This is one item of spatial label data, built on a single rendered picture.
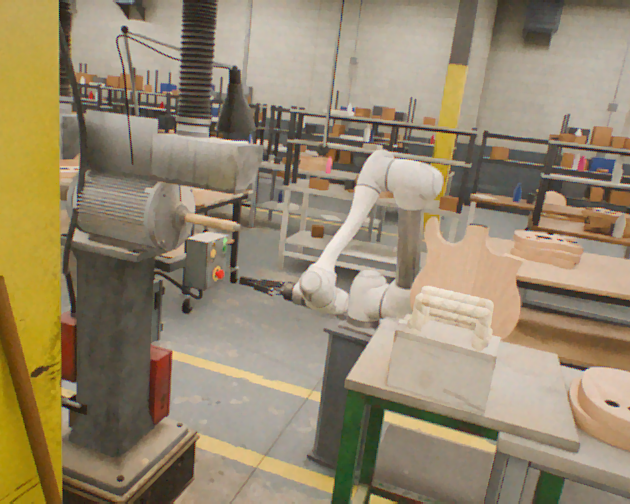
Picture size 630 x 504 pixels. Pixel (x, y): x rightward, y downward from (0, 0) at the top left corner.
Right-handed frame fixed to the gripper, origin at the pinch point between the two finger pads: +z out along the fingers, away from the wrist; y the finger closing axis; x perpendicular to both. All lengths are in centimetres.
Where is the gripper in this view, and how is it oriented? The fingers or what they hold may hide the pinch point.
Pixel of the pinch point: (248, 281)
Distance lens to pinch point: 210.0
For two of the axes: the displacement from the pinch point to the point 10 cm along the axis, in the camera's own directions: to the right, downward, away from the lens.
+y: 3.3, -2.1, 9.2
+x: 1.1, -9.6, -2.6
